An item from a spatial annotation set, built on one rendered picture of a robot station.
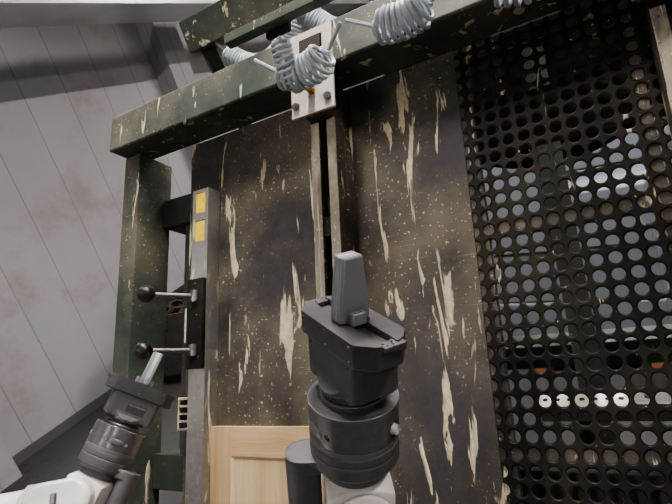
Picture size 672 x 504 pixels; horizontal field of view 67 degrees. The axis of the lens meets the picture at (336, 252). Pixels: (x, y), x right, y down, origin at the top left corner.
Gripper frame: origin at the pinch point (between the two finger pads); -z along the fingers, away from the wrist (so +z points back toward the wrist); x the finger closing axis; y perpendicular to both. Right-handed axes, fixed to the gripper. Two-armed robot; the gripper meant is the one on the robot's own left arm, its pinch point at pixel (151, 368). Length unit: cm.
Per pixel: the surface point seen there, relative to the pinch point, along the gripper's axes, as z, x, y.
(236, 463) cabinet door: 10.4, 24.1, -8.4
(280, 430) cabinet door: 1.8, 27.4, 1.1
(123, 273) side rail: -20.6, -14.6, -35.2
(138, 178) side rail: -44, -23, -33
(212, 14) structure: -106, -29, -37
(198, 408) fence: 3.2, 13.4, -14.1
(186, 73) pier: -323, -84, -415
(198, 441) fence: 9.2, 16.1, -13.9
